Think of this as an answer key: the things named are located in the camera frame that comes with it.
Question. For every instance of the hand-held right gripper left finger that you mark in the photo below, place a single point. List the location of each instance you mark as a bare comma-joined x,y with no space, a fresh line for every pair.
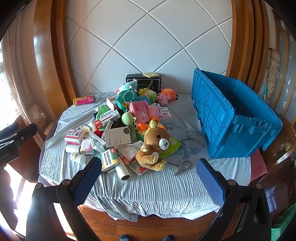
89,178

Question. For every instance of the person's left shoe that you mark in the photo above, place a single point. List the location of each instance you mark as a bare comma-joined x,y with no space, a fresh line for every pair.
124,238

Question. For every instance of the black folded umbrella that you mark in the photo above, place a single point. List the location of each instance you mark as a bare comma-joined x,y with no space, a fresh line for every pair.
116,124

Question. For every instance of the person's right shoe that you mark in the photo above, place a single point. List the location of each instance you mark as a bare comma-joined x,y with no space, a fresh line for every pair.
168,238

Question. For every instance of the blue plush toy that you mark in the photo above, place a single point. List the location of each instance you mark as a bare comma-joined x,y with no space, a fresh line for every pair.
144,99

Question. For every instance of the pink barcode tissue pack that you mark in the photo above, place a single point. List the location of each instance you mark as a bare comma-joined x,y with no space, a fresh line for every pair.
112,102

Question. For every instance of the red green medicine box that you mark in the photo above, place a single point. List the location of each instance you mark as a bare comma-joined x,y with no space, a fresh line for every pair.
138,169

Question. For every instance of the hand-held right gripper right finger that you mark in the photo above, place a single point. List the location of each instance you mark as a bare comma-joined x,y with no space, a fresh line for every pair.
210,183

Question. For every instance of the green wet wipes packet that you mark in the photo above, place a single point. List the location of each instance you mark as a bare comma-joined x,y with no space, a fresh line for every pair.
173,146

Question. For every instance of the person's shoe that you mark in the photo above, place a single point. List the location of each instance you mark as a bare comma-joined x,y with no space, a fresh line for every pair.
124,238
168,238

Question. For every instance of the white lint roller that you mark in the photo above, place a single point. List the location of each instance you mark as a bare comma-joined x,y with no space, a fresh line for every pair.
121,170

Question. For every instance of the brown curtain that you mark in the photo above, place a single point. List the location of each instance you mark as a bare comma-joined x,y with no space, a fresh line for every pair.
12,78

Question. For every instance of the green frog plush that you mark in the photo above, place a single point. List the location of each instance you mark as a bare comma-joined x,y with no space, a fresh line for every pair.
103,110

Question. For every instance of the pink white packet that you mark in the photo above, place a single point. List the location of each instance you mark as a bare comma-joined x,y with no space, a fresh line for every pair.
86,146

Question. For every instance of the brown bear plush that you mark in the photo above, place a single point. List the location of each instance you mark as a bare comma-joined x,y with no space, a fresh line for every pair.
155,143

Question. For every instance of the yellow sticky note pad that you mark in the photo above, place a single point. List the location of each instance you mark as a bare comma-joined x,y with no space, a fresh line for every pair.
150,74

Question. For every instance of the grey pack pink label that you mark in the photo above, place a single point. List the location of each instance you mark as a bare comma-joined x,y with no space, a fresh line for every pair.
165,112

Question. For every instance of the green plastic bag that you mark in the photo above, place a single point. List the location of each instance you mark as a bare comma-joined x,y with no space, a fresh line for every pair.
284,222

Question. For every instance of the pink white box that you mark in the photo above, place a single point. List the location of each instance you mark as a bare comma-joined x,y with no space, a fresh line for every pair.
74,137

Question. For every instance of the white pill bottle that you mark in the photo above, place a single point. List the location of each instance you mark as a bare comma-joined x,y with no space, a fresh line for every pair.
77,158
72,148

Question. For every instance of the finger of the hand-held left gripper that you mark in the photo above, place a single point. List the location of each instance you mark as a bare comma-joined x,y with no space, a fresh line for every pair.
29,130

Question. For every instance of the black gift box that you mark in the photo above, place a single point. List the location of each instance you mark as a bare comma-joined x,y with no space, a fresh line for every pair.
148,83

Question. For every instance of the pink seat cushion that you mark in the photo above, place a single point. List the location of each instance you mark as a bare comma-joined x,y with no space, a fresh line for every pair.
260,164

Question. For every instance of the bin with plastic bag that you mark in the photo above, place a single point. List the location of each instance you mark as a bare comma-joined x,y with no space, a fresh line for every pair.
37,114

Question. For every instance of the green plush toy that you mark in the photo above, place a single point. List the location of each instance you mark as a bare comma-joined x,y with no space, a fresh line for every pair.
152,95

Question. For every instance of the yellow pink snack can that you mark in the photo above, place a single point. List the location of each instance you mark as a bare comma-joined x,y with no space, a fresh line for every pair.
84,100

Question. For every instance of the wooden chair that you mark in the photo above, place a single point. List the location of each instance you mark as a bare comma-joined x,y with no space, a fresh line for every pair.
281,148

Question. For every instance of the person's left forearm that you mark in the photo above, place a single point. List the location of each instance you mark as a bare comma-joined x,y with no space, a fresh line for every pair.
8,204

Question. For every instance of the yellow plush toy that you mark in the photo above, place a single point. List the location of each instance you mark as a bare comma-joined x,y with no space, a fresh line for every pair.
144,91

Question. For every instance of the teal plush cushion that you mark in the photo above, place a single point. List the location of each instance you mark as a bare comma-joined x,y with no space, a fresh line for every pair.
126,97

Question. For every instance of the green white medicine box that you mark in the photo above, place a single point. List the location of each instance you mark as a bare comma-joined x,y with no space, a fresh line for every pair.
108,160

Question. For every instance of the silver metal clip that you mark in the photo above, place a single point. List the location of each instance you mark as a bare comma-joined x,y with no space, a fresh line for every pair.
182,165

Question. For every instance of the long white medicine box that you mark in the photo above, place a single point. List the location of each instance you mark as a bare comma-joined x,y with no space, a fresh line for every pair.
108,115

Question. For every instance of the pink pig plush orange dress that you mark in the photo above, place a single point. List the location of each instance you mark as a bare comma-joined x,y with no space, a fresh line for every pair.
165,96

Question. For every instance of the grey white carton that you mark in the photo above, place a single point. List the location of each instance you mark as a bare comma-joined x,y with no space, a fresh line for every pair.
121,138

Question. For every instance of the pink floral tissue pack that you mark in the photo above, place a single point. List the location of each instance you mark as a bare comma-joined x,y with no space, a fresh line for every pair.
138,112

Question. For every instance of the red cloth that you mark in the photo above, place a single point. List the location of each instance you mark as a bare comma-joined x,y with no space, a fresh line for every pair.
99,133

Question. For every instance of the yellow duck plush green hood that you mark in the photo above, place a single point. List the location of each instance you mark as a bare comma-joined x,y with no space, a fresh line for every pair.
126,118

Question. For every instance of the blue plastic crate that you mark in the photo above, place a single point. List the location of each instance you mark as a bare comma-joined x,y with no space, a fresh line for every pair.
222,115

